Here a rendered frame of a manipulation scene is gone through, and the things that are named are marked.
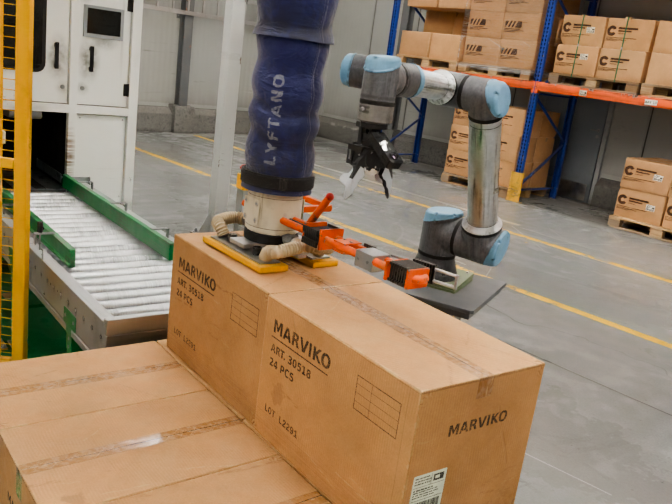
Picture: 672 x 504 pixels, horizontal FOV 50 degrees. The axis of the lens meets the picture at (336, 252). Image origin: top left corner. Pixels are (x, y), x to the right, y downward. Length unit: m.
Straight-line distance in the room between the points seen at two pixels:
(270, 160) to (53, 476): 1.00
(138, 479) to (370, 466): 0.56
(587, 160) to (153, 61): 6.99
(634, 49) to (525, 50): 1.44
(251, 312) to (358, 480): 0.58
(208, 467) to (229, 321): 0.45
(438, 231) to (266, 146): 0.94
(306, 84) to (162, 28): 10.49
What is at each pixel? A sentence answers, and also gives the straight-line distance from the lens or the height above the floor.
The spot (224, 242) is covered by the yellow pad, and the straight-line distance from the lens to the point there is 2.25.
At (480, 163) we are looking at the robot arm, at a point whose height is 1.28.
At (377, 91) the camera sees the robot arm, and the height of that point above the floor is 1.50.
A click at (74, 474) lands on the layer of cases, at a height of 0.54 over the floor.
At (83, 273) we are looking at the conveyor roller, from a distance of 3.23.
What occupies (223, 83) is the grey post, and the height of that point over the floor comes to 1.26.
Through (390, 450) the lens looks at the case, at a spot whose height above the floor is 0.78.
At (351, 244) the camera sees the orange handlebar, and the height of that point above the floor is 1.09.
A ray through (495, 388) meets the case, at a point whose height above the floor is 0.91.
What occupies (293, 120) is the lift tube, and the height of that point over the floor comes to 1.38.
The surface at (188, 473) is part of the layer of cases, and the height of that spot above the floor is 0.54.
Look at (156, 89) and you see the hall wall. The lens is 12.54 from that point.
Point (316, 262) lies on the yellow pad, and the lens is 2.17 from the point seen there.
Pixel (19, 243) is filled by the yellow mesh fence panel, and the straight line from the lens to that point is 3.22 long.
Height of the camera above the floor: 1.57
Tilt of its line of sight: 15 degrees down
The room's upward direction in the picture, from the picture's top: 8 degrees clockwise
